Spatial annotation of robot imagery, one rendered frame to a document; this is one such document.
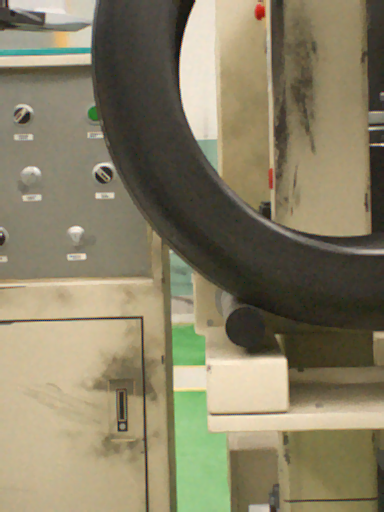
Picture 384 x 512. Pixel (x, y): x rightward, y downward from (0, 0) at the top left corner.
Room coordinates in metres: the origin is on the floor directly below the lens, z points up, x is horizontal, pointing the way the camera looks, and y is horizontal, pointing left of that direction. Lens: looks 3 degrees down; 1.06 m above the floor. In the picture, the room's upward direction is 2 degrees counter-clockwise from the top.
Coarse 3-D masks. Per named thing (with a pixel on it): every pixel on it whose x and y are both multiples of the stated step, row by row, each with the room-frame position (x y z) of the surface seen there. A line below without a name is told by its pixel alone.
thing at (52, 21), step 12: (12, 0) 1.51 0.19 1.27; (24, 0) 1.51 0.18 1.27; (36, 0) 1.51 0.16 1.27; (48, 0) 1.51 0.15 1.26; (60, 0) 1.52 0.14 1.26; (48, 12) 1.51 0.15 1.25; (60, 12) 1.51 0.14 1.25; (24, 24) 1.52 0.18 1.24; (48, 24) 1.51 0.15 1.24; (60, 24) 1.51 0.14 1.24; (72, 24) 1.52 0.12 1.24; (84, 24) 1.53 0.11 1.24
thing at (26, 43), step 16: (80, 0) 2.20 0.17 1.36; (80, 16) 2.20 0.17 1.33; (0, 32) 2.20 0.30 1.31; (16, 32) 2.20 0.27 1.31; (32, 32) 2.20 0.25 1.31; (48, 32) 2.20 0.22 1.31; (64, 32) 2.20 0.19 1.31; (80, 32) 2.20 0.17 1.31; (0, 48) 2.21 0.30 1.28; (16, 48) 2.20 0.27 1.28; (32, 48) 2.20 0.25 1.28; (48, 48) 2.20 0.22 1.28; (64, 48) 2.20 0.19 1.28; (80, 48) 2.20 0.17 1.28
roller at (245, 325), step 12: (228, 300) 1.60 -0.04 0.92; (240, 300) 1.53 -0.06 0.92; (228, 312) 1.48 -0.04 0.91; (240, 312) 1.45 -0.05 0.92; (252, 312) 1.45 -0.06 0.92; (228, 324) 1.45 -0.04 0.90; (240, 324) 1.45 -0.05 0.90; (252, 324) 1.45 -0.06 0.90; (264, 324) 1.45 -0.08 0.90; (228, 336) 1.45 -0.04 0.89; (240, 336) 1.45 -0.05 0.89; (252, 336) 1.45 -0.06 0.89
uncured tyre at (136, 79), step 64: (128, 0) 1.41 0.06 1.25; (192, 0) 1.69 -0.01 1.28; (128, 64) 1.41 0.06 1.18; (128, 128) 1.42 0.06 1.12; (128, 192) 1.47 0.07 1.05; (192, 192) 1.41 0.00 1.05; (192, 256) 1.45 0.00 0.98; (256, 256) 1.41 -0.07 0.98; (320, 256) 1.40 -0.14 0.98; (320, 320) 1.45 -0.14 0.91
